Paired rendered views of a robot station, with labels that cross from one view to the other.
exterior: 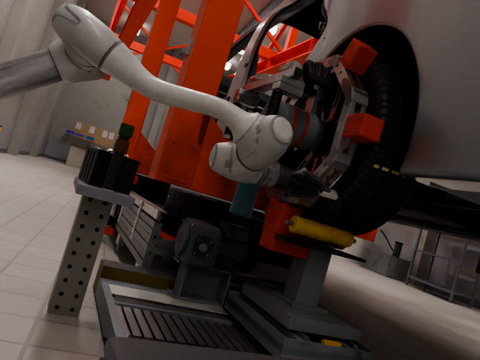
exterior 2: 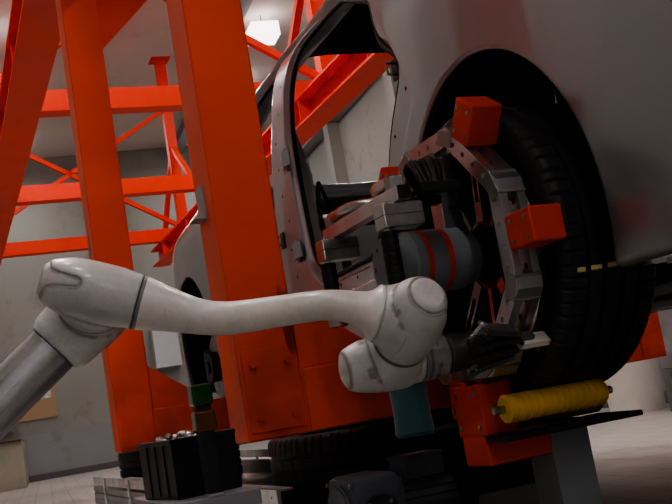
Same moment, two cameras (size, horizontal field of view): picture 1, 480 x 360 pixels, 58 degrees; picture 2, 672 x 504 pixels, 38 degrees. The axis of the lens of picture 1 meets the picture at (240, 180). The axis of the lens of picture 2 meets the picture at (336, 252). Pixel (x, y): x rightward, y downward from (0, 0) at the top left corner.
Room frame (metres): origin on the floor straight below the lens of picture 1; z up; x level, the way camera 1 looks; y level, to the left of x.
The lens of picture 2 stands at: (-0.60, 0.09, 0.59)
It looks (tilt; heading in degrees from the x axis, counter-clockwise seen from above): 8 degrees up; 359
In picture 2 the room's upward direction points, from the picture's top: 10 degrees counter-clockwise
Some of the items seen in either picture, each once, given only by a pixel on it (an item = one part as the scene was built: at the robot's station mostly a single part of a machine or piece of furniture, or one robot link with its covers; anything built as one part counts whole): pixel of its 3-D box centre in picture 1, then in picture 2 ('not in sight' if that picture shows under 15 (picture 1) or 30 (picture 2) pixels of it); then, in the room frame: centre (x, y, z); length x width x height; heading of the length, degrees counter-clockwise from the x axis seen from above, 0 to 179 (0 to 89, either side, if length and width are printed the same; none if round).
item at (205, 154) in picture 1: (244, 168); (380, 351); (2.05, -0.01, 0.69); 0.52 x 0.17 x 0.35; 112
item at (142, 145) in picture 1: (161, 159); (207, 397); (3.84, 0.72, 0.69); 0.52 x 0.17 x 0.35; 112
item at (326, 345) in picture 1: (292, 327); not in sight; (1.64, -0.35, 0.13); 0.50 x 0.36 x 0.10; 22
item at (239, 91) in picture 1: (246, 98); (337, 249); (1.66, 0.06, 0.93); 0.09 x 0.05 x 0.05; 112
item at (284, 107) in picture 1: (291, 126); (427, 261); (1.55, -0.12, 0.85); 0.21 x 0.14 x 0.14; 112
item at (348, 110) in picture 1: (307, 131); (455, 258); (1.58, -0.19, 0.85); 0.54 x 0.07 x 0.54; 22
